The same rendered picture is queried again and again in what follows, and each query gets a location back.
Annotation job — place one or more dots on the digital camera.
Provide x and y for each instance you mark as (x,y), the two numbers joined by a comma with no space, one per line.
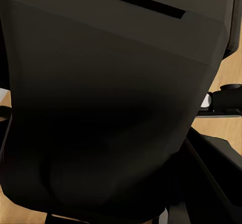
(103,94)

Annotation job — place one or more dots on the camera tripod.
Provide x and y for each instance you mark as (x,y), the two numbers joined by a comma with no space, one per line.
(5,112)

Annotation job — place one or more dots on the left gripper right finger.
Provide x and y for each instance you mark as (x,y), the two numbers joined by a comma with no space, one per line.
(211,183)

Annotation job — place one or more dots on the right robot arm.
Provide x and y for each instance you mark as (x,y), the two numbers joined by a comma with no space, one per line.
(226,103)

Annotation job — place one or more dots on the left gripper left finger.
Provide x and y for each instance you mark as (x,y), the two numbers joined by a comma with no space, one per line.
(3,129)

